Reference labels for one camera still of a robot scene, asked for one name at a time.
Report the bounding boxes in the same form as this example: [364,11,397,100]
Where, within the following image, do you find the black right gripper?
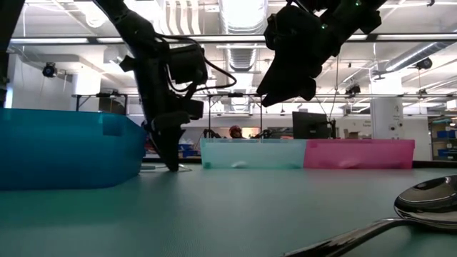
[256,4,341,108]

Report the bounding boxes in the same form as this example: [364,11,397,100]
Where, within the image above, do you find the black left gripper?
[119,49,205,173]

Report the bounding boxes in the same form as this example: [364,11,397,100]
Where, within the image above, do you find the blue plastic bin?
[0,108,148,191]

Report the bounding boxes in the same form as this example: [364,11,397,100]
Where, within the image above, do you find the all steel spoon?
[281,173,457,257]

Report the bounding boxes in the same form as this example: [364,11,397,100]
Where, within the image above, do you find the blue storage crates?
[178,142,201,158]

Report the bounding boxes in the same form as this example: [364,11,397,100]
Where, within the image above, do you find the black background monitor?
[291,111,337,140]

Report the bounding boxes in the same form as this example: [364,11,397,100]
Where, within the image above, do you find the person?
[228,124,246,139]

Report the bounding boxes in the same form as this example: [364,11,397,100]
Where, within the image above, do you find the dark background screen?
[98,96,126,117]

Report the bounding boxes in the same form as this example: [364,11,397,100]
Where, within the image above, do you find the translucent teal plastic bin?
[199,138,308,170]

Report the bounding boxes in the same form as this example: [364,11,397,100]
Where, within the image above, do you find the green table mat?
[0,162,457,257]

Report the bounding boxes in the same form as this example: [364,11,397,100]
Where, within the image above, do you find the white pillar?
[369,80,406,141]

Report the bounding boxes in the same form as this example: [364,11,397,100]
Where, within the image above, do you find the translucent pink plastic bin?
[303,138,416,170]

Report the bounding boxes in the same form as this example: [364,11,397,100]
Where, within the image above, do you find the shelf with blue boxes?
[428,116,457,161]

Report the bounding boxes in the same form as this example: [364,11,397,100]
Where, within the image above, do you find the black background rig frame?
[71,91,265,140]

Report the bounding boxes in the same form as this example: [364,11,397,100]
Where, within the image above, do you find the wide silver ventilation duct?
[218,0,269,114]

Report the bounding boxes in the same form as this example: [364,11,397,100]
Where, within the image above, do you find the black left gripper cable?
[153,33,238,93]

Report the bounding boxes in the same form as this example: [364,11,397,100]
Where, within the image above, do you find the thin hanging cable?
[327,55,340,122]

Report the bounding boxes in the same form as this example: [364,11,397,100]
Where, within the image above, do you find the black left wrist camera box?
[166,44,209,86]

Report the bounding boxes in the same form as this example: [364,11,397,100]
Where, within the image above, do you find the slim silver ventilation duct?
[371,41,457,78]

